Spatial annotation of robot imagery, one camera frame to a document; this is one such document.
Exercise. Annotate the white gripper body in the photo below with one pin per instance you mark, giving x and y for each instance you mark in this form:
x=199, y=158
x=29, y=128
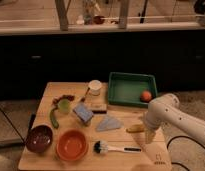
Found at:
x=150, y=128

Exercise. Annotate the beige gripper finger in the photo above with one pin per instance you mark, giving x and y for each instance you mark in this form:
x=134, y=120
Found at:
x=149, y=136

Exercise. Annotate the yellow banana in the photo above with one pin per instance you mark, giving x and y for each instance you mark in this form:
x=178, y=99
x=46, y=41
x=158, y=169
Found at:
x=135, y=129

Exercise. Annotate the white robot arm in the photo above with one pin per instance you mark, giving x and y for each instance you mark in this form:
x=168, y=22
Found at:
x=166, y=109

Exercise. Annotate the orange red bowl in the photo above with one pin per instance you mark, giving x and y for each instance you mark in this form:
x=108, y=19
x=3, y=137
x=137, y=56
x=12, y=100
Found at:
x=72, y=145

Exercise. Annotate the dark maroon bowl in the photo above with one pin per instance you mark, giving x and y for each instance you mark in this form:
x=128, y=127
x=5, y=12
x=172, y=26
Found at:
x=39, y=139

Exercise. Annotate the orange ball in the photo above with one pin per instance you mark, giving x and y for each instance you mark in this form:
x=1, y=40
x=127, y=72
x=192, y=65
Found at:
x=146, y=96

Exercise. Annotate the green plastic tray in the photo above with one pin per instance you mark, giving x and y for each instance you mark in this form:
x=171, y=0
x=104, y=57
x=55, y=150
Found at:
x=126, y=88

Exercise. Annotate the wooden block with black strip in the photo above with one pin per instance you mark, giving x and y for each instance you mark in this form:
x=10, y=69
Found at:
x=98, y=108

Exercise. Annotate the white paper cup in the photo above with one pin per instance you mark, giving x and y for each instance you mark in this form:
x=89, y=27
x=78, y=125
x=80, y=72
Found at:
x=95, y=87

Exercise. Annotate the blue sponge block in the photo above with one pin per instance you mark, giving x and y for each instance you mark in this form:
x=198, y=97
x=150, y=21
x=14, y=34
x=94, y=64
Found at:
x=84, y=114

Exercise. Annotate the small dark spoon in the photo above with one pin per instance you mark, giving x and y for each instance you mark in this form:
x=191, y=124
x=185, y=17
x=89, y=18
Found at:
x=84, y=97

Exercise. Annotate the light green cup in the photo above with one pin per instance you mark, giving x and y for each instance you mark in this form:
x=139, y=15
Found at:
x=64, y=106

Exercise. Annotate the green cucumber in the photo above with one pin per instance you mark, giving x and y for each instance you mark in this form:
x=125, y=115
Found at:
x=53, y=119

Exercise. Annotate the white handled dish brush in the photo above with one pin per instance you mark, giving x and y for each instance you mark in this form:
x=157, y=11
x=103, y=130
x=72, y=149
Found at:
x=102, y=147

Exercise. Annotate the wooden table frame background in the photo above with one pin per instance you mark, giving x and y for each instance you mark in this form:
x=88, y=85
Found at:
x=89, y=16

